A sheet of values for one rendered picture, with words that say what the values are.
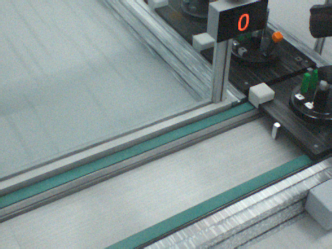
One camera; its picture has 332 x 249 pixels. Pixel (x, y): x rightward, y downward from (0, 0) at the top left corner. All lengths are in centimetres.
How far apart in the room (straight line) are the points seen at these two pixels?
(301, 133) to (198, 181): 26
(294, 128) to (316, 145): 7
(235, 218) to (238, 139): 27
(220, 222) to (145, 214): 16
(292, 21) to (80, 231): 107
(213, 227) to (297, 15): 103
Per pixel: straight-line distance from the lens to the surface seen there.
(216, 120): 124
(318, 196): 111
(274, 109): 126
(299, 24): 182
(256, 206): 106
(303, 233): 117
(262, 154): 122
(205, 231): 102
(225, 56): 121
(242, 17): 110
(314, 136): 122
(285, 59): 144
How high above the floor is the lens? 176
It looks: 41 degrees down
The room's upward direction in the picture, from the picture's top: 6 degrees clockwise
